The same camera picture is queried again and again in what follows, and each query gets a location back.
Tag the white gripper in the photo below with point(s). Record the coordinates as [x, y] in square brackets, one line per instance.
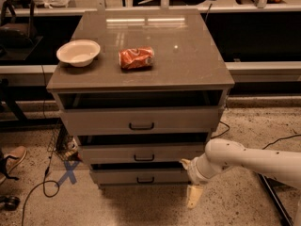
[194, 172]

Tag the grey bottom drawer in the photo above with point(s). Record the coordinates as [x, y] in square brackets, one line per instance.
[139, 176]

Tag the grey drawer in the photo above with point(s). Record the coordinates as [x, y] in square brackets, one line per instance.
[139, 176]
[139, 153]
[126, 121]

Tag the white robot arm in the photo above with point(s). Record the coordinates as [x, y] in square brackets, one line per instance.
[221, 155]

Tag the grey drawer cabinet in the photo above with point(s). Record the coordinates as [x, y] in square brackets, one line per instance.
[187, 71]

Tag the grey middle drawer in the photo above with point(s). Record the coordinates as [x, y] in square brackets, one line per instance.
[139, 153]

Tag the grey top drawer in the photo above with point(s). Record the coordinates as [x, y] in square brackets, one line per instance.
[126, 121]

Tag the black metal stand leg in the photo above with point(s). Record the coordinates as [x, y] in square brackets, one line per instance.
[269, 186]

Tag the blue tape cross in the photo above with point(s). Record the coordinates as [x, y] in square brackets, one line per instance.
[70, 166]

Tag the crushed orange soda can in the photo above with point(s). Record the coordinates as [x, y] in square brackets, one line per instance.
[136, 58]

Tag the white paper bowl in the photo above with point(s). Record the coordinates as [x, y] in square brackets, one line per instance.
[78, 53]

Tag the tan shoe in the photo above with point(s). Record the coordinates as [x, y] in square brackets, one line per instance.
[9, 161]

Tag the black caster wheel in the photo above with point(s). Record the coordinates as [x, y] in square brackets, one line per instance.
[11, 203]

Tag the dark bag on bench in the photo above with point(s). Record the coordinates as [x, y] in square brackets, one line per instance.
[17, 40]

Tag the black wire basket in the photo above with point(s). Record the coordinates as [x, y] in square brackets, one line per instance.
[63, 144]

